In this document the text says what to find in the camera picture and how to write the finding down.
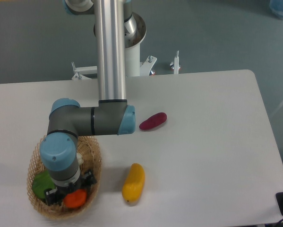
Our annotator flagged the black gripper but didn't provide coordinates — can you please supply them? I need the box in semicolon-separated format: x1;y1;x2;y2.
44;170;96;205

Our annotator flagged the orange fruit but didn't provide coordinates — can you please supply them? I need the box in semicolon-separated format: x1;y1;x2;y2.
63;189;87;209

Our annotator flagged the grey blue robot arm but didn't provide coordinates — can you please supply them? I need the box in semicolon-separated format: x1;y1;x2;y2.
40;0;136;206

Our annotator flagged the woven wicker basket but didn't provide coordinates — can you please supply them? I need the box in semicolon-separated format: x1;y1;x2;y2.
26;136;102;220

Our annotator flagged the green bok choy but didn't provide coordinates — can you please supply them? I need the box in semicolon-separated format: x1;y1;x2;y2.
32;152;84;205

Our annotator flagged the yellow mango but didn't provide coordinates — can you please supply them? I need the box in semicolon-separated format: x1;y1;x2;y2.
122;163;146;203

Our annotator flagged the purple sweet potato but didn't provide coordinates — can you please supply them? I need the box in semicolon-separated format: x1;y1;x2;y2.
139;112;167;131

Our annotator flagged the blue plastic bag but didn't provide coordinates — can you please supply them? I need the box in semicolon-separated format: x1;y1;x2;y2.
269;0;283;20

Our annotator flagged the white pedestal foot bracket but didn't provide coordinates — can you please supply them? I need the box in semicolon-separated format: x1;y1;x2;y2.
71;62;97;80

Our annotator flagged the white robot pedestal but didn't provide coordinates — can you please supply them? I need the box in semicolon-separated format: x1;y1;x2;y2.
93;11;147;78

